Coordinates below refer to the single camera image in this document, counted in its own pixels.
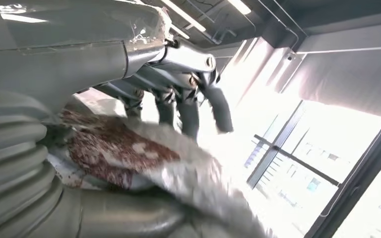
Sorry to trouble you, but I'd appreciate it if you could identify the grey parcel red print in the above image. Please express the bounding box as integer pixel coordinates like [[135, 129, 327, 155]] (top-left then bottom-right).
[[46, 108, 277, 238]]

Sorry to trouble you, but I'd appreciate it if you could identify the ceiling strip light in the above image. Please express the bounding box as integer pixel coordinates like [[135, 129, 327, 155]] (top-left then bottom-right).
[[159, 0, 207, 33], [226, 0, 253, 15]]

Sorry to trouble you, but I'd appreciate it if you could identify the grey roller blind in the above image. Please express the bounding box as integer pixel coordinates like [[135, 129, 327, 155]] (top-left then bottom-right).
[[282, 46, 381, 117]]

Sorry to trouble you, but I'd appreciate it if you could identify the dark window frame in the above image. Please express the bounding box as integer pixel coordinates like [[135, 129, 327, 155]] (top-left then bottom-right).
[[246, 98, 381, 238]]

